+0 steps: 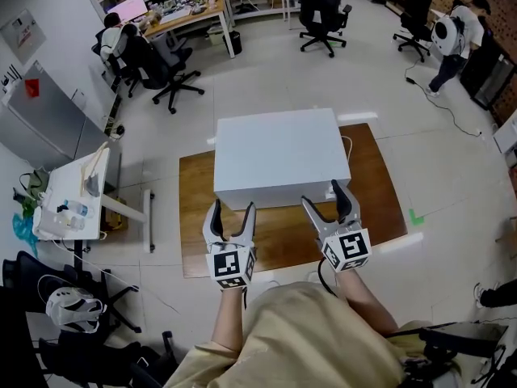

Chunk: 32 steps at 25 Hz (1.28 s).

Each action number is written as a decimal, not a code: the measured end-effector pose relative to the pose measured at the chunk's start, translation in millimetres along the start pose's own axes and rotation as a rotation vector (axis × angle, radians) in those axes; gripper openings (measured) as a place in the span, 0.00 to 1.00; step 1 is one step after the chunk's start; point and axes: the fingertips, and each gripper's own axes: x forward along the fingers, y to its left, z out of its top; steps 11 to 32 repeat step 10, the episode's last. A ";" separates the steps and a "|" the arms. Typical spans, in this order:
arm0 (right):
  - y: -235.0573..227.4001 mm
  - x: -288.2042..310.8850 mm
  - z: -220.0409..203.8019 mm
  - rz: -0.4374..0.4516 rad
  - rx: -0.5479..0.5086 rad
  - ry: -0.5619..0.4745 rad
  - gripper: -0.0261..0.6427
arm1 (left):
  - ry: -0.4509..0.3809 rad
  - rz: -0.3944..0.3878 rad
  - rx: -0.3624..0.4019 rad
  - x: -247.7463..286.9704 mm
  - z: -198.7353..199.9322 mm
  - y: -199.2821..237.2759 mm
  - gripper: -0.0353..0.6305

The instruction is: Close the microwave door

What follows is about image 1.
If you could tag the person's left forearm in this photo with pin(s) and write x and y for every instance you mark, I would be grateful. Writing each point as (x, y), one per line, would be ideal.
(230, 317)

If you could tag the green floor tape mark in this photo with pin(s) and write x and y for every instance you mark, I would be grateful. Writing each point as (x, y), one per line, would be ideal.
(415, 218)

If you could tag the black glass-door cabinet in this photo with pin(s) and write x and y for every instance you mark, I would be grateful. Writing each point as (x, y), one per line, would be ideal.
(490, 75)

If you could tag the person's beige shirt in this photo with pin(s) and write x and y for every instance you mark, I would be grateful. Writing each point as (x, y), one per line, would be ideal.
(307, 338)

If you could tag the clear water bottle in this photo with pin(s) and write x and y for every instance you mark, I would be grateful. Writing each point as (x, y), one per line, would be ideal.
(78, 208)

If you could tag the white side table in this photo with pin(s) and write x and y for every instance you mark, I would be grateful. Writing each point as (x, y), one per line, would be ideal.
(68, 184)

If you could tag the white microwave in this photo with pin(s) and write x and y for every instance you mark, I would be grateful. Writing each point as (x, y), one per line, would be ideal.
(278, 152)

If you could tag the white headset device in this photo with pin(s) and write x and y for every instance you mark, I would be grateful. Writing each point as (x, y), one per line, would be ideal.
(72, 309)

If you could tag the wooden desk with white legs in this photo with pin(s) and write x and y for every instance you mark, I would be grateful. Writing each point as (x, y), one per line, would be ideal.
(190, 20)

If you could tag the person's right forearm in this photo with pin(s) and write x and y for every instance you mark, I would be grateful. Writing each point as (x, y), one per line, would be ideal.
(363, 297)

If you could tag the black waste bin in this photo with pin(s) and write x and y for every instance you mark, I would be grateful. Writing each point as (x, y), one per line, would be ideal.
(234, 42)

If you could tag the green bag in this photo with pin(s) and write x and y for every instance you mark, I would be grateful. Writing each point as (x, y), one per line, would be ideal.
(35, 186)

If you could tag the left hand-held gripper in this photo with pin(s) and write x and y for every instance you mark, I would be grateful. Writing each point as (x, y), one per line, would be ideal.
(228, 264)

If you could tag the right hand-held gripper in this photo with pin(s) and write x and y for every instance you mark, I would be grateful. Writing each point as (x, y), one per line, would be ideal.
(349, 247)

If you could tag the white round backpack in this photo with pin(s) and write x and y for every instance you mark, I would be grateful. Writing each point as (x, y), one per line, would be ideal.
(444, 35)

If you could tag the black office chair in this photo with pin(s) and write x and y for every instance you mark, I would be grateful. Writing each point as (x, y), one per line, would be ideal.
(416, 18)
(28, 277)
(321, 10)
(93, 358)
(139, 61)

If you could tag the red sticker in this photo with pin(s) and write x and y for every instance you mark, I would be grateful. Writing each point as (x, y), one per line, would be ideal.
(32, 88)

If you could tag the grey wall poster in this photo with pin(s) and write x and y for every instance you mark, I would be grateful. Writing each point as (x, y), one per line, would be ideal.
(22, 35)

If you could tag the grey metal fridge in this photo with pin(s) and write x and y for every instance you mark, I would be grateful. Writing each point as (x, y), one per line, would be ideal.
(48, 123)

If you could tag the lit pink monitor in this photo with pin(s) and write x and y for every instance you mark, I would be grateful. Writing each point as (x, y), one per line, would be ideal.
(128, 7)

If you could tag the grey office chair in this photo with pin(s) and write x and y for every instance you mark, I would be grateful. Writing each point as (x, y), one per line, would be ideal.
(175, 71)

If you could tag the white cabinet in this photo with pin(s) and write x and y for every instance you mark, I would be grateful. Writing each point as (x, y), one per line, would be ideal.
(507, 133)

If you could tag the black power strip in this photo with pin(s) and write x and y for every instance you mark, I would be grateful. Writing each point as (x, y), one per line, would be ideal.
(117, 129)

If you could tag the blue plastic bag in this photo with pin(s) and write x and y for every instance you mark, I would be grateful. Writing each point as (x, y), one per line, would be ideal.
(24, 230)

